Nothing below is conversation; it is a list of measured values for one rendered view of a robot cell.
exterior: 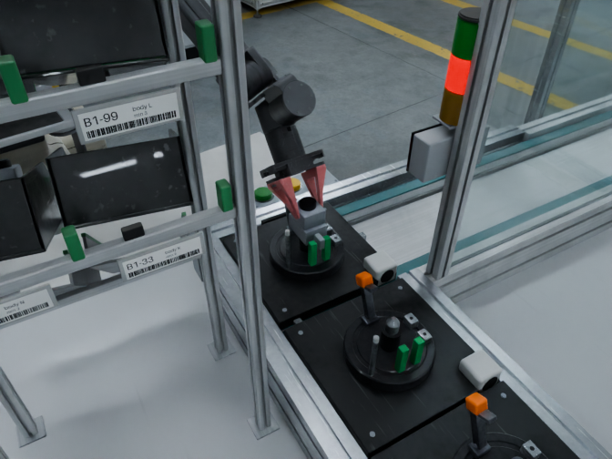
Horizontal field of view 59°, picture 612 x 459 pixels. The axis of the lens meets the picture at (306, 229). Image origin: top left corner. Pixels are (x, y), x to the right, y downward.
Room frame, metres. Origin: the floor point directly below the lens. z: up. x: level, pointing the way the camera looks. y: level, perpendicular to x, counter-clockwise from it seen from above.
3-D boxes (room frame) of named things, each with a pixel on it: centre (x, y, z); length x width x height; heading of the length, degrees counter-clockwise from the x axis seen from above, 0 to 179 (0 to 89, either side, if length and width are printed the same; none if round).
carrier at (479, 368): (0.51, -0.13, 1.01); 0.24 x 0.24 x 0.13; 30
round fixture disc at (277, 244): (0.73, 0.00, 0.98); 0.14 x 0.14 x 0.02
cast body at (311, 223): (0.72, -0.01, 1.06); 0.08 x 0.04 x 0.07; 30
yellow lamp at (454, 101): (0.73, -0.23, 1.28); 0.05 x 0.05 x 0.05
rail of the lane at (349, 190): (1.00, -0.16, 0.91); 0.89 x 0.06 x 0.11; 120
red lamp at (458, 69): (0.73, -0.23, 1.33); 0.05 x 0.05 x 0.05
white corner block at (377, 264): (0.70, -0.14, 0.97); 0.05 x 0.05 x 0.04; 30
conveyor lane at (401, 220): (0.86, -0.27, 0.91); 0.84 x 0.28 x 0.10; 120
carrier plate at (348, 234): (0.73, 0.00, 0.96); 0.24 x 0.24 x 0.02; 30
